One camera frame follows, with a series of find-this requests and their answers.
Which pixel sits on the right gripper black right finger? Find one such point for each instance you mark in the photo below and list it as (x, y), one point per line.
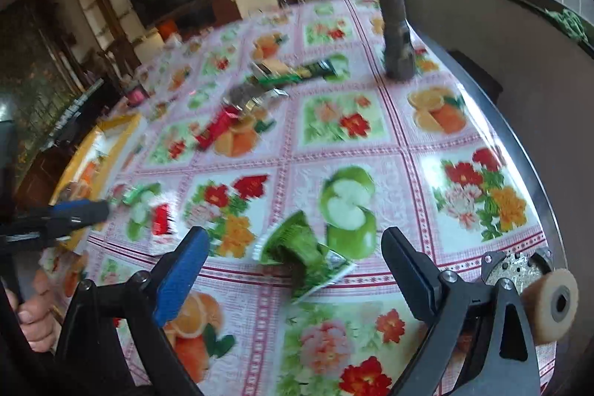
(502, 356)

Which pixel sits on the green snack packet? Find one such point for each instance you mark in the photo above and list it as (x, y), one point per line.
(312, 265)

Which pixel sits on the beige roller wheel device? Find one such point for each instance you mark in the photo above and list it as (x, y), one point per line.
(549, 295)

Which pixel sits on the floral wall painting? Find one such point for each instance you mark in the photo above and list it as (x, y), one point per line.
(38, 83)

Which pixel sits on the white box with yellow rim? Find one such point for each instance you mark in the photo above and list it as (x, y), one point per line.
(100, 157)

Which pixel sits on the grey metal flashlight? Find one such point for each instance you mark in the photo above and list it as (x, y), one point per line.
(399, 53)

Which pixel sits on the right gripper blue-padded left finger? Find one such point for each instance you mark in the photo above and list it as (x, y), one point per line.
(89, 356)

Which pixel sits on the red snack bar wrapper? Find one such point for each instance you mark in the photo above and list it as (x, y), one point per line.
(224, 117)

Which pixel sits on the floral fruit tablecloth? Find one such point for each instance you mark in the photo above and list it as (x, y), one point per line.
(357, 154)

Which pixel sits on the small dark jar pink label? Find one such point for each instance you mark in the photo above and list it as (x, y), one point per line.
(136, 96)

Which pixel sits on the silver foil snack bag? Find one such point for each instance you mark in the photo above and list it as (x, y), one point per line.
(248, 97)

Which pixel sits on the person's left hand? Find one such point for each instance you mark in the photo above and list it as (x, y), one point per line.
(37, 321)

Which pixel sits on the cracker pack at back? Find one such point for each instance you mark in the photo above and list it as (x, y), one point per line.
(272, 73)

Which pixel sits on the dark green snack bar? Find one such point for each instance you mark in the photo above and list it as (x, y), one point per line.
(322, 68)

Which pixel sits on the small red white snack packet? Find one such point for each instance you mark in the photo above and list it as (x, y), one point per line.
(161, 220)

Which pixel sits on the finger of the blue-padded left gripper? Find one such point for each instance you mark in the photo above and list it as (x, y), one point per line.
(56, 221)

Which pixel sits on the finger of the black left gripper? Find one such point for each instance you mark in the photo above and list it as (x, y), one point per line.
(9, 145)

